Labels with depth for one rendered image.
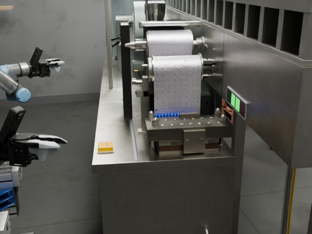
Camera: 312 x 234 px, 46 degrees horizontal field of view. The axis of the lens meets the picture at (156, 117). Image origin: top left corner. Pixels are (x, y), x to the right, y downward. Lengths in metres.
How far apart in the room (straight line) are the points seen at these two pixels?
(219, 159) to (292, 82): 0.73
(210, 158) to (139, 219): 0.45
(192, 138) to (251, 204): 1.50
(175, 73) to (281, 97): 0.76
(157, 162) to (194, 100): 0.40
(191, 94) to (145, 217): 0.64
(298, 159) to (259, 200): 2.04
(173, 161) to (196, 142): 0.13
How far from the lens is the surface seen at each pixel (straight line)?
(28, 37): 5.55
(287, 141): 1.16
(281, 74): 1.18
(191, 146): 1.72
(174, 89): 1.84
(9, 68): 2.12
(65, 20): 5.50
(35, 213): 3.09
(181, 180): 1.75
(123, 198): 1.76
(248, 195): 3.23
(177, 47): 2.05
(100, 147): 1.79
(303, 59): 1.08
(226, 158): 1.75
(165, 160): 1.69
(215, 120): 1.81
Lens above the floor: 1.65
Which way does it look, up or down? 20 degrees down
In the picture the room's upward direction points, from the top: 1 degrees counter-clockwise
